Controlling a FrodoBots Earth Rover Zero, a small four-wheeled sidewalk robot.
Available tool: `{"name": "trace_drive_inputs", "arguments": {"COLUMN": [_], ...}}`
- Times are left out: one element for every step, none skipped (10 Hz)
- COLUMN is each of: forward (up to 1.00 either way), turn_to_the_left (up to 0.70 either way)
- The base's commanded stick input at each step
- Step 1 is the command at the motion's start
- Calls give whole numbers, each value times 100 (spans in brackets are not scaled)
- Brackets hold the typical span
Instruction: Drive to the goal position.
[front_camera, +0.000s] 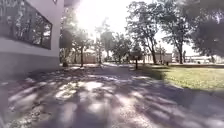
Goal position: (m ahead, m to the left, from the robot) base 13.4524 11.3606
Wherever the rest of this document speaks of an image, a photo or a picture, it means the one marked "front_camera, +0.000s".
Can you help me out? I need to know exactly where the grey paved path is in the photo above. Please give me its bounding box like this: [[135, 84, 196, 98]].
[[0, 63, 224, 128]]

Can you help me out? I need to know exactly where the row of trees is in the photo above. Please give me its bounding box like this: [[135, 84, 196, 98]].
[[59, 0, 224, 69]]

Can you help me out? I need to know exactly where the low pale building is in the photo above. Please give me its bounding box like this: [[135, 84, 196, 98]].
[[143, 51, 174, 65]]

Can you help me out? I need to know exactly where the green grass lawn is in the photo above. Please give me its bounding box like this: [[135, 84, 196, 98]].
[[139, 64, 224, 93]]

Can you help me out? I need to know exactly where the white building with dark window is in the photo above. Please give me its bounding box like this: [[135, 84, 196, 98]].
[[0, 0, 73, 81]]

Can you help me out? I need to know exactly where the dark sign post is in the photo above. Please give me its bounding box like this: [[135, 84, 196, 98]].
[[132, 54, 141, 71]]

